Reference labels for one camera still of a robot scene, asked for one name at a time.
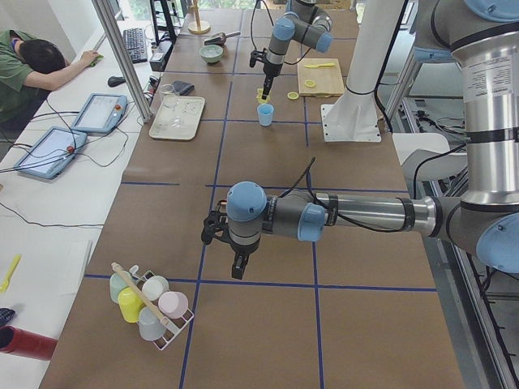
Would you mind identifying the aluminium frame post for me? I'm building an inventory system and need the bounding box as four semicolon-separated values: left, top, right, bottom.
92;0;152;123

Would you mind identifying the black computer mouse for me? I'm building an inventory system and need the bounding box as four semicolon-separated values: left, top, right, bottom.
107;76;126;88

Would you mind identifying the black keyboard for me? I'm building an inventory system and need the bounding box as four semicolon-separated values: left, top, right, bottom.
122;28;148;63

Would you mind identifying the cream bear serving tray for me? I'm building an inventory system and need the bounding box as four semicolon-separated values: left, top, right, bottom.
148;96;205;141

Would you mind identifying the green bowl of ice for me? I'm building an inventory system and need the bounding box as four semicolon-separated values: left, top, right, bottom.
199;45;224;64

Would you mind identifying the blue teach pendant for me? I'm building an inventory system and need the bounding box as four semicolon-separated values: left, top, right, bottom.
71;93;127;134
13;126;87;180

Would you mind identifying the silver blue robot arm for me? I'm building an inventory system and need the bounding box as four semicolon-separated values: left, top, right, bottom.
250;1;333;101
215;1;518;280

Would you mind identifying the bamboo cutting board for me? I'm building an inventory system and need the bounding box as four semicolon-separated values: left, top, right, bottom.
297;58;345;96

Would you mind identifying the light blue plastic cup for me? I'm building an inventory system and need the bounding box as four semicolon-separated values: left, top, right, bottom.
257;103;274;126

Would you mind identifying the steel ice scoop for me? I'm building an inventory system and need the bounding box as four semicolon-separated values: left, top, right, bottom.
204;31;241;46

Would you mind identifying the far blue teach pendant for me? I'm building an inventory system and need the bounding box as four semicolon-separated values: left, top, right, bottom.
71;93;127;134

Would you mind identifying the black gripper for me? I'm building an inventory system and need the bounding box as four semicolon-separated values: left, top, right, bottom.
261;62;281;100
230;237;260;279

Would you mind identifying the grey cup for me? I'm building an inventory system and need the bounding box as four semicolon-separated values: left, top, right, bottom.
138;307;166;341

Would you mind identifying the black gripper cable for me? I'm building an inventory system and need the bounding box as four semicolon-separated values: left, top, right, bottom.
248;0;309;68
279;156;406;234

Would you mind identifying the white wire cup rack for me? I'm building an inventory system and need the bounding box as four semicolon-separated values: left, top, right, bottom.
111;263;194;350

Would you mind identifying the mint green cup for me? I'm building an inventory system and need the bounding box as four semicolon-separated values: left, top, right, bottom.
109;272;128;304

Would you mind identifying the yellow plastic knife on desk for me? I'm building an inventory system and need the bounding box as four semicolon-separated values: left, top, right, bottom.
0;254;21;293

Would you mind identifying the near blue teach pendant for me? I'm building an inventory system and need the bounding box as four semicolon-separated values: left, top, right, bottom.
13;126;87;180

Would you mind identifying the grey folded cloth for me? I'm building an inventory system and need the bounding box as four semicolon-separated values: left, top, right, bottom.
171;80;194;96

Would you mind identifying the pink cup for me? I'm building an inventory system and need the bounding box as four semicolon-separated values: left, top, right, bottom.
158;291;189;318

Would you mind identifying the black box with label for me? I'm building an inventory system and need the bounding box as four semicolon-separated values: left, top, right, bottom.
149;41;173;72

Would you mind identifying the clear wine glass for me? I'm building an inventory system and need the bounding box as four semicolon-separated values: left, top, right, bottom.
159;84;182;127

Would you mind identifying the white plastic chair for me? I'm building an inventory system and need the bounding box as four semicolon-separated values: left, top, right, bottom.
392;132;467;182

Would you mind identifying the red cylinder bottle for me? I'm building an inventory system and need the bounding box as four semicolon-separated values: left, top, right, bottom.
1;326;58;361

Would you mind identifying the person in green shirt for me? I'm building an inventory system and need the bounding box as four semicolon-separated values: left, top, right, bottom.
1;29;101;130

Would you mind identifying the wooden mug tree stand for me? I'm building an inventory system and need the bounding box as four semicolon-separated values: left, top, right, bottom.
187;0;211;35

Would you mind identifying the yellow cup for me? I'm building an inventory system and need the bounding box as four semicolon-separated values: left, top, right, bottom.
117;287;144;323

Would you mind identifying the white cup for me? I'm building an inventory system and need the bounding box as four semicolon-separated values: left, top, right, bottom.
142;276;169;301

